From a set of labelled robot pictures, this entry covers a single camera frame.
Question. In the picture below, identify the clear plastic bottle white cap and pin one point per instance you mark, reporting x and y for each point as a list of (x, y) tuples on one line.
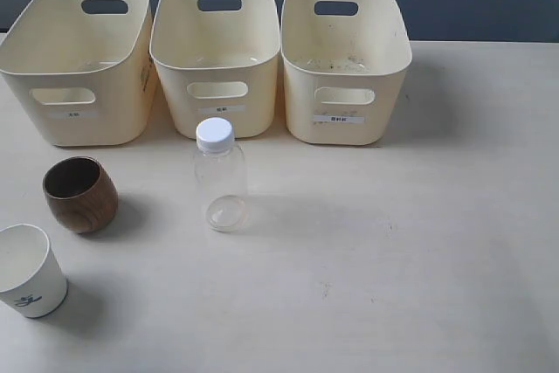
[(220, 172)]

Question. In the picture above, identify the brown wooden cup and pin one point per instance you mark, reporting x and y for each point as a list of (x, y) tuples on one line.
[(80, 194)]

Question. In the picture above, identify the white paper cup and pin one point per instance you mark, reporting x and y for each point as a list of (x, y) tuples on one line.
[(32, 282)]

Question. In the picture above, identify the right cream plastic bin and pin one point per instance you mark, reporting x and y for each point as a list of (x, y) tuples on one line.
[(344, 65)]

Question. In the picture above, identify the cream plastic bin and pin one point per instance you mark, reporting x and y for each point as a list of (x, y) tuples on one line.
[(218, 58), (344, 65), (81, 69)]

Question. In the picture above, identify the middle cream plastic bin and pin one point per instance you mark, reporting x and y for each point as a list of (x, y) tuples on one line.
[(218, 58)]

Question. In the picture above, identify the left cream plastic bin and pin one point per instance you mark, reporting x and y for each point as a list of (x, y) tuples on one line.
[(81, 69)]

